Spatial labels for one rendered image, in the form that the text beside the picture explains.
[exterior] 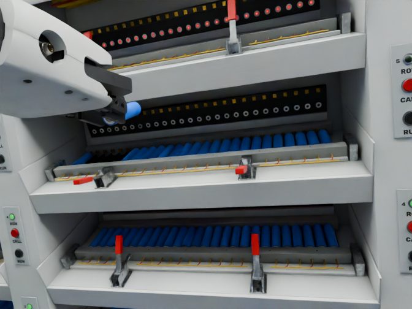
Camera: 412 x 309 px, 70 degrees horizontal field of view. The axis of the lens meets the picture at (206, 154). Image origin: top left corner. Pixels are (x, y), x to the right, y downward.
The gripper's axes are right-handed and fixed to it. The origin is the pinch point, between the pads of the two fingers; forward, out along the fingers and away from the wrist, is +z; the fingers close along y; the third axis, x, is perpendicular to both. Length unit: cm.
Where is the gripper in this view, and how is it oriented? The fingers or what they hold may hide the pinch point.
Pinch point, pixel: (102, 107)
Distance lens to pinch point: 33.9
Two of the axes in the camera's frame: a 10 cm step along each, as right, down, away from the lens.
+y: -9.7, 0.9, 2.4
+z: 2.5, 1.0, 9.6
